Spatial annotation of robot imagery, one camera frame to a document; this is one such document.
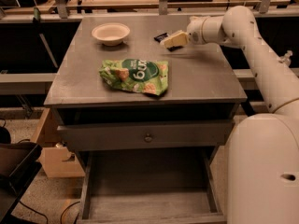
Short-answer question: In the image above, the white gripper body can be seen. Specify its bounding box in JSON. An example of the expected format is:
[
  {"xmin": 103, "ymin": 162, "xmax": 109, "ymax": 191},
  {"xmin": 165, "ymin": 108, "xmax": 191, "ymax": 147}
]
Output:
[{"xmin": 187, "ymin": 17, "xmax": 206, "ymax": 45}]

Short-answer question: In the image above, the dark blue rxbar wrapper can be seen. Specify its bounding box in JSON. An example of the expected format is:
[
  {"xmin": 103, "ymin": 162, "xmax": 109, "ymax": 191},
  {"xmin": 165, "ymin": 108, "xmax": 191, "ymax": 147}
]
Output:
[{"xmin": 154, "ymin": 33, "xmax": 181, "ymax": 51}]

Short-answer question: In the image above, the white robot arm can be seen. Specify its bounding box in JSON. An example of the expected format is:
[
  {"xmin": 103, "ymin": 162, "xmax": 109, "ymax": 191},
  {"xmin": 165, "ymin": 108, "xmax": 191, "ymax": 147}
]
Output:
[{"xmin": 161, "ymin": 6, "xmax": 299, "ymax": 224}]

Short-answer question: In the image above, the grey drawer cabinet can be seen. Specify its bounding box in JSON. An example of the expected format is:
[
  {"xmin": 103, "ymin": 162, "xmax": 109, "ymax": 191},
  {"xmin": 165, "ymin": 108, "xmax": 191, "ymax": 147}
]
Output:
[{"xmin": 45, "ymin": 15, "xmax": 246, "ymax": 224}]

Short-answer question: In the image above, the grey top drawer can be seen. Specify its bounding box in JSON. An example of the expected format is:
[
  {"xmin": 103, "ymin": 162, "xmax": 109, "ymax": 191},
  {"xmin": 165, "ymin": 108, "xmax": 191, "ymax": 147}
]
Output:
[{"xmin": 57, "ymin": 119, "xmax": 234, "ymax": 151}]

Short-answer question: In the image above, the round metal drawer knob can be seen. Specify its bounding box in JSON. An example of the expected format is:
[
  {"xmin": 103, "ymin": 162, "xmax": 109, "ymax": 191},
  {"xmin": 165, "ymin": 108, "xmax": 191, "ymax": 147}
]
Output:
[{"xmin": 144, "ymin": 133, "xmax": 153, "ymax": 143}]

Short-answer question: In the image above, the grey open middle drawer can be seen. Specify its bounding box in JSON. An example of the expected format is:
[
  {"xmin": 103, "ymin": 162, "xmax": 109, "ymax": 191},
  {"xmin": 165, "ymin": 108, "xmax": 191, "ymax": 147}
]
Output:
[{"xmin": 78, "ymin": 147, "xmax": 226, "ymax": 224}]

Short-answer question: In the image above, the green snack chip bag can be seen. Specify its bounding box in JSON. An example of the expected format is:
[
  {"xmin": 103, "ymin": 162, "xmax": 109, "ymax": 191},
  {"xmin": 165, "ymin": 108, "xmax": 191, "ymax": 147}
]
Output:
[{"xmin": 99, "ymin": 59, "xmax": 168, "ymax": 96}]

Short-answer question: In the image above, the white paper bowl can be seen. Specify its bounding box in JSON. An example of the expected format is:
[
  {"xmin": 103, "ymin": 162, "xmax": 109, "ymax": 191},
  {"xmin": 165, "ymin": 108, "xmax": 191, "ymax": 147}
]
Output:
[{"xmin": 92, "ymin": 22, "xmax": 130, "ymax": 46}]

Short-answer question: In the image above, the clear sanitizer pump bottle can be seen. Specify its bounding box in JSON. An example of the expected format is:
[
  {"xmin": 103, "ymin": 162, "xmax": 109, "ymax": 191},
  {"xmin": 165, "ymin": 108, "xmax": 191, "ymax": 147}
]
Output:
[{"xmin": 279, "ymin": 50, "xmax": 293, "ymax": 66}]

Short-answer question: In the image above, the cardboard box on floor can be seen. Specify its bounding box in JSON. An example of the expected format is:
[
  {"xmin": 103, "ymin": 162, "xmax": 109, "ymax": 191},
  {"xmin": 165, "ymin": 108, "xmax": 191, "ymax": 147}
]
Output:
[{"xmin": 31, "ymin": 108, "xmax": 85, "ymax": 178}]

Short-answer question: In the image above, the long grey background bench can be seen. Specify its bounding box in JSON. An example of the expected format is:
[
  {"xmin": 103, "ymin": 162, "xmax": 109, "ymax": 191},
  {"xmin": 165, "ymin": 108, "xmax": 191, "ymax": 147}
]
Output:
[{"xmin": 0, "ymin": 69, "xmax": 258, "ymax": 95}]

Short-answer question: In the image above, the black floor cable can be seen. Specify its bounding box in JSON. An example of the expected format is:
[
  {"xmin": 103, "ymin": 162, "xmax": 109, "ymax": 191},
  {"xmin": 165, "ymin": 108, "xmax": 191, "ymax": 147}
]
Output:
[{"xmin": 18, "ymin": 199, "xmax": 81, "ymax": 224}]

